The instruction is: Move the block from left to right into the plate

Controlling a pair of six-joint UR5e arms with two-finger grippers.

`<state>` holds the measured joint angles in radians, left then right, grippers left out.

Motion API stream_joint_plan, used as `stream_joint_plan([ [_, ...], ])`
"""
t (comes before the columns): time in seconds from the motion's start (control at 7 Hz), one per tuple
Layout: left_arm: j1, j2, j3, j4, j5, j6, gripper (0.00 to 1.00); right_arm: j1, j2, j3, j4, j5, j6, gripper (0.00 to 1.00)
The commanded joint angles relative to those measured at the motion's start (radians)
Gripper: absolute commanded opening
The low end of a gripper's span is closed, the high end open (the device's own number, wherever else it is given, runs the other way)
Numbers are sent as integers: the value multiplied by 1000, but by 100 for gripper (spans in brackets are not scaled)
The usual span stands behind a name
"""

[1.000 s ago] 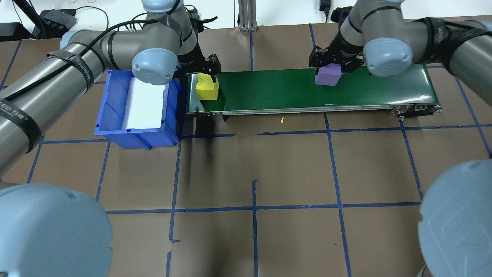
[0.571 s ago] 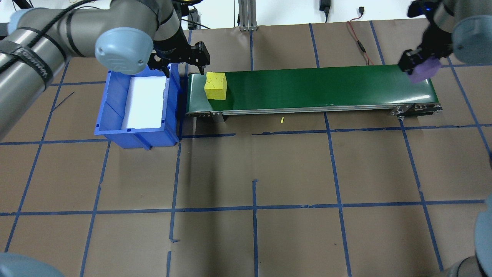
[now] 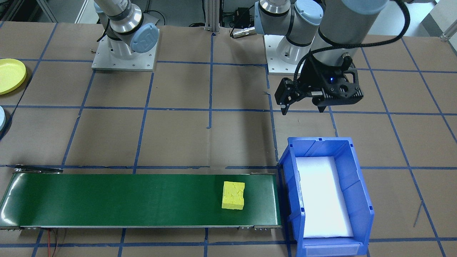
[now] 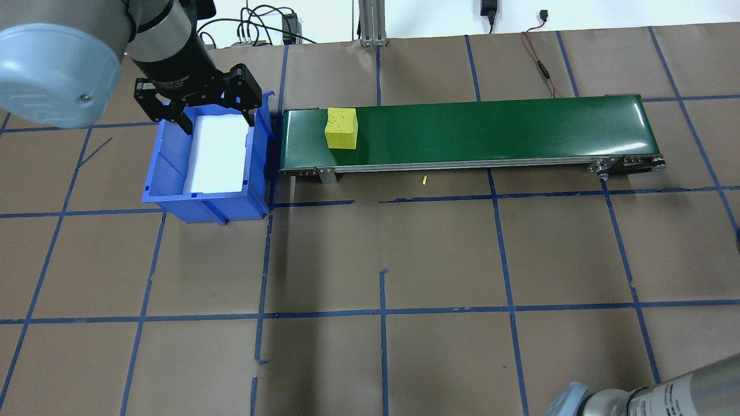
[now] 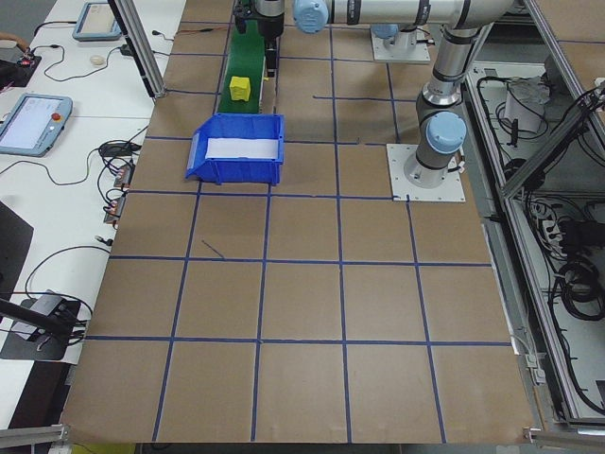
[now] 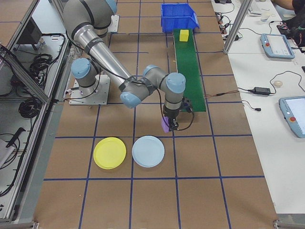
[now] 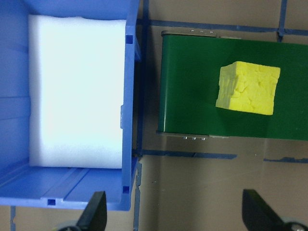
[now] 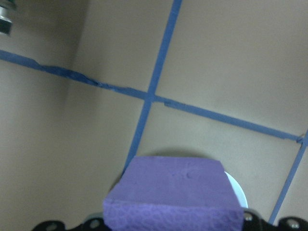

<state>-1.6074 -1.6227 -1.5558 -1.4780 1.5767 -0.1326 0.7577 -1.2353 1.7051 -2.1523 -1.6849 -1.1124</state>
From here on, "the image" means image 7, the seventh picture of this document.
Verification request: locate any yellow foam block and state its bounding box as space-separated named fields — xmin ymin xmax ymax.
xmin=215 ymin=61 xmax=282 ymax=116

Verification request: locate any blue plastic bin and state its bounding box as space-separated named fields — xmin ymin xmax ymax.
xmin=0 ymin=0 xmax=142 ymax=211

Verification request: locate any white foam pad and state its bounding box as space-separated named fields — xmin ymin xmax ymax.
xmin=28 ymin=14 xmax=128 ymax=169

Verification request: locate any green conveyor belt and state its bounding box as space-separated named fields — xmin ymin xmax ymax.
xmin=156 ymin=30 xmax=308 ymax=140

